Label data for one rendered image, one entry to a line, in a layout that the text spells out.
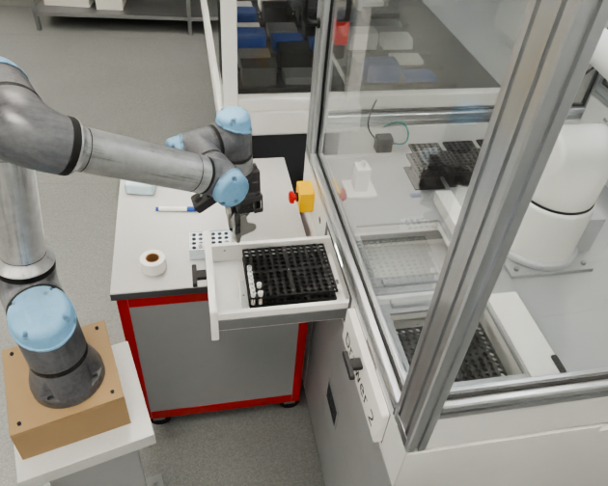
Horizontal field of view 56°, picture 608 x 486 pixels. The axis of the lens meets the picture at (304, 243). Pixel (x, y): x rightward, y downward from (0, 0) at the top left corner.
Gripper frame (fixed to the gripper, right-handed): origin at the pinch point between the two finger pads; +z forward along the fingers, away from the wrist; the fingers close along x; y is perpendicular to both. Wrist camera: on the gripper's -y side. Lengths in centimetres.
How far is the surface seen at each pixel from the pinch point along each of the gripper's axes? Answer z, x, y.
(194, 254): 17.4, 14.0, -8.6
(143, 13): 88, 369, 27
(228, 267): 12.2, 0.5, -2.0
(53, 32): 100, 382, -45
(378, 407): 3, -56, 14
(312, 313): 9.4, -24.2, 12.6
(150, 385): 65, 7, -30
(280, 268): 6.1, -10.0, 9.3
